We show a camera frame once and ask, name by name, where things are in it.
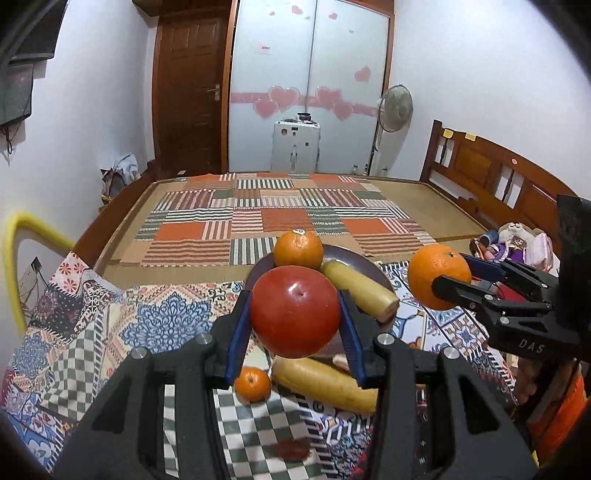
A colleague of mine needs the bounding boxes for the small orange mandarin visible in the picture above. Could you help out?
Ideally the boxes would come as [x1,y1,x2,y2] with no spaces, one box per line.
[233,366,271,403]

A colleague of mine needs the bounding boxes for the large orange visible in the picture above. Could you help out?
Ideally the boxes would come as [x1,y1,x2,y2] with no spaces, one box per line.
[407,243,472,311]

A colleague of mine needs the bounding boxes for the long yellow banana piece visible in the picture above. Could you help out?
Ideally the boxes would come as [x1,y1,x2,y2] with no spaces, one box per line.
[271,356,378,415]

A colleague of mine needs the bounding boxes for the red tomato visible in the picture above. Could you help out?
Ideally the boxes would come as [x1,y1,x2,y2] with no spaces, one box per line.
[249,266,341,359]

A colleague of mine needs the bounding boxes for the banana piece on plate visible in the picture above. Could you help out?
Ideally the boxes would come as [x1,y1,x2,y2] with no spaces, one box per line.
[321,260,400,324]

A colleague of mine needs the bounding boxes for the pile of toys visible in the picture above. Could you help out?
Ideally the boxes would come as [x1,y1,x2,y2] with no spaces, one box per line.
[469,222,560,276]

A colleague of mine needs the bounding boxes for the dark purple plate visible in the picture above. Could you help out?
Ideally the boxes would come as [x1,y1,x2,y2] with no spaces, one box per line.
[243,244,394,361]

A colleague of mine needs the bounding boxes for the wooden bed headboard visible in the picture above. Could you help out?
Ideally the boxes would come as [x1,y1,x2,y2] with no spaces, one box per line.
[420,120,575,255]

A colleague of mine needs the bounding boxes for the orange on plate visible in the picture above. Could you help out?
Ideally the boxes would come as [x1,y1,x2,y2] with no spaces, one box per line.
[273,229,324,269]

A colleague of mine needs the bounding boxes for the small dark red fruit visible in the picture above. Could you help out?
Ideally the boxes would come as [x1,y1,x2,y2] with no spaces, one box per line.
[273,439,310,462]

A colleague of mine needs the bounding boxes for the patterned patchwork cloth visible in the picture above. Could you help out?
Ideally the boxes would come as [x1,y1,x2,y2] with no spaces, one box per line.
[1,254,515,479]

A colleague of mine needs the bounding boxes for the striped patchwork blanket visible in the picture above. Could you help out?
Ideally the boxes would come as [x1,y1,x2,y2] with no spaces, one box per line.
[119,172,435,267]

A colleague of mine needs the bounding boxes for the standing electric fan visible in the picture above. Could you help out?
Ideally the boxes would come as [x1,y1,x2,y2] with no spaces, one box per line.
[366,84,414,177]

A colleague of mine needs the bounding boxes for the white suitcase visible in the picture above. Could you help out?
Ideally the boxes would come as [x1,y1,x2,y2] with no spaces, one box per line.
[270,112,321,174]

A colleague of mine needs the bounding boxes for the clothes heap in corner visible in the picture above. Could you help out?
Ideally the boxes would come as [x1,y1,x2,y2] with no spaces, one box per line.
[101,153,140,205]

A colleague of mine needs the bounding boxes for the yellow foam tube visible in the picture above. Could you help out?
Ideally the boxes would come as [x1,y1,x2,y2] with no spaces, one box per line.
[1,210,74,336]

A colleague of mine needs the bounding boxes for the brown wooden door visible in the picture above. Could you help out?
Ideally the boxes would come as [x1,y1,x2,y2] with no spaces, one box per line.
[152,1,232,176]

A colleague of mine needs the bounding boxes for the small wall monitor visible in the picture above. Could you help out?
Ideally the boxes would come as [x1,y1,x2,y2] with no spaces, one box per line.
[0,64,34,127]

